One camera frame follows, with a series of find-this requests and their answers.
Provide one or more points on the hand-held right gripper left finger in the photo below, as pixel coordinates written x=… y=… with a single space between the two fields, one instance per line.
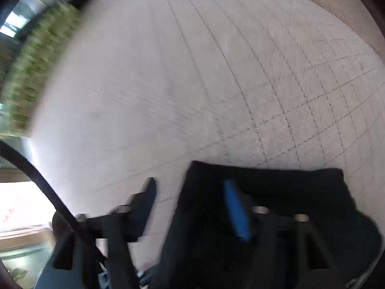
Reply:
x=148 y=197

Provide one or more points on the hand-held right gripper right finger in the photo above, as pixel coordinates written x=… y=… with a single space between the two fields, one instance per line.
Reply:
x=237 y=216

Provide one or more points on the black pants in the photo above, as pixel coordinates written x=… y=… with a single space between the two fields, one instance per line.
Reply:
x=300 y=192

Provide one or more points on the white grid-lined mat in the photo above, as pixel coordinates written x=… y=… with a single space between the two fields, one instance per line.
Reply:
x=180 y=81

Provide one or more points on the green patterned cloth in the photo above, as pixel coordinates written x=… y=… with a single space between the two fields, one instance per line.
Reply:
x=36 y=66

